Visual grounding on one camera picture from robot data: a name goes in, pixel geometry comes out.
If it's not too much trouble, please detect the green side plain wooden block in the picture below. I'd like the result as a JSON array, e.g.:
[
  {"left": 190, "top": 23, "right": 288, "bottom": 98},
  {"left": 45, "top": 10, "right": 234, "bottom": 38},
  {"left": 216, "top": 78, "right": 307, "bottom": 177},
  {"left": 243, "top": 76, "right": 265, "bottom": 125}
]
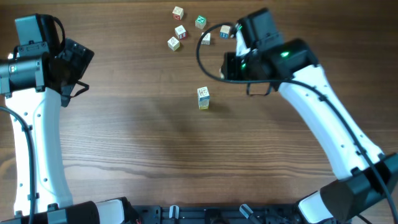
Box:
[{"left": 201, "top": 33, "right": 211, "bottom": 45}]

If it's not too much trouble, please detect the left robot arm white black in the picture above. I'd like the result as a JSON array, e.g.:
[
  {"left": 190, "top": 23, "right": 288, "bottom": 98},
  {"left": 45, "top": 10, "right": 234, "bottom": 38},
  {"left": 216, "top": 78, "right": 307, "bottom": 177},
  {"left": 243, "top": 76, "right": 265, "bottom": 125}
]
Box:
[{"left": 1, "top": 14, "right": 142, "bottom": 223}]

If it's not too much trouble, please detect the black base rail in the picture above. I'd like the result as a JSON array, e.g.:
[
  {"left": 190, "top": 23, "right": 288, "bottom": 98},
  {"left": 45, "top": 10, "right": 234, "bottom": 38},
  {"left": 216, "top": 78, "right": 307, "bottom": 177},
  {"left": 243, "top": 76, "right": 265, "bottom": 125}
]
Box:
[{"left": 133, "top": 204, "right": 304, "bottom": 224}]

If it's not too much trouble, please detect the green N wooden block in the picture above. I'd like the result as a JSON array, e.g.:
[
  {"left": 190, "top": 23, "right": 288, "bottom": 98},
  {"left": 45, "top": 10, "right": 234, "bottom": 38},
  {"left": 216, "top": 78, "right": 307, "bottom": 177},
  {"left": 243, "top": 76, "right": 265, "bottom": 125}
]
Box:
[{"left": 195, "top": 15, "right": 207, "bottom": 29}]

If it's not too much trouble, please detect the yellow O wooden block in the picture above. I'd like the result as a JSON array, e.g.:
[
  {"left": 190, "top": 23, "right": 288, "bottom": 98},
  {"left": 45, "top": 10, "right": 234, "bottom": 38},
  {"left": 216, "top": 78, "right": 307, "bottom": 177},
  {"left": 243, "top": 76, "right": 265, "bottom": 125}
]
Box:
[{"left": 167, "top": 37, "right": 180, "bottom": 51}]

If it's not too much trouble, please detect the red top left wooden block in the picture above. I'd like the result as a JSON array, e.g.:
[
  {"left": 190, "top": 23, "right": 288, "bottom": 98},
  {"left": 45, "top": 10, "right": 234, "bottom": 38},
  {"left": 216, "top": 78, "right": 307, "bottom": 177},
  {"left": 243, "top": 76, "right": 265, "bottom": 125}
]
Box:
[{"left": 172, "top": 6, "right": 184, "bottom": 21}]

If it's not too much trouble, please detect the blue H wooden block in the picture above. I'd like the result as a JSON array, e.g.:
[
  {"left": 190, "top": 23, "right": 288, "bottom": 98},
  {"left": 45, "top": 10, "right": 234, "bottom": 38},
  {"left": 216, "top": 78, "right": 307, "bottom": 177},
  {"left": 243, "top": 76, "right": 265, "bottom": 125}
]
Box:
[{"left": 220, "top": 25, "right": 231, "bottom": 39}]

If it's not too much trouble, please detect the red O wooden block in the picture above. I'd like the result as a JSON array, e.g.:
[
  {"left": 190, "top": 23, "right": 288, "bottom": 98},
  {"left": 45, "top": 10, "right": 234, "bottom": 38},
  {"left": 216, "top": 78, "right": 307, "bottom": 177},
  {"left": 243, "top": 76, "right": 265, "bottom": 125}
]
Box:
[{"left": 198, "top": 98, "right": 210, "bottom": 107}]

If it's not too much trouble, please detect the red I wooden block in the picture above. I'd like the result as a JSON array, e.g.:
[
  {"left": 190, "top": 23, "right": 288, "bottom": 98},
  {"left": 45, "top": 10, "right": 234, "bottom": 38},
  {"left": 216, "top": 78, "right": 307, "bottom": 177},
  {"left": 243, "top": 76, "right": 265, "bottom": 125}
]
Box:
[{"left": 175, "top": 25, "right": 187, "bottom": 40}]

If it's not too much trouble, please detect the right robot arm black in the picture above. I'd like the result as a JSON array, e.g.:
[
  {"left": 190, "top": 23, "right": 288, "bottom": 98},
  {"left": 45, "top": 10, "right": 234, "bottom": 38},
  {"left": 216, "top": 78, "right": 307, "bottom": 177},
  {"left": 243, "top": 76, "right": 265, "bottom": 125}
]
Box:
[{"left": 220, "top": 8, "right": 397, "bottom": 223}]

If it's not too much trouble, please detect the blue X B wooden block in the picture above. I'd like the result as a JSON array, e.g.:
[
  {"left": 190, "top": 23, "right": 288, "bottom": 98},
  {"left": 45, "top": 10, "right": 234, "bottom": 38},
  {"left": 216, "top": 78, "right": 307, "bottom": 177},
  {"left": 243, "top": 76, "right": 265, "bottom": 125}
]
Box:
[{"left": 197, "top": 86, "right": 210, "bottom": 101}]

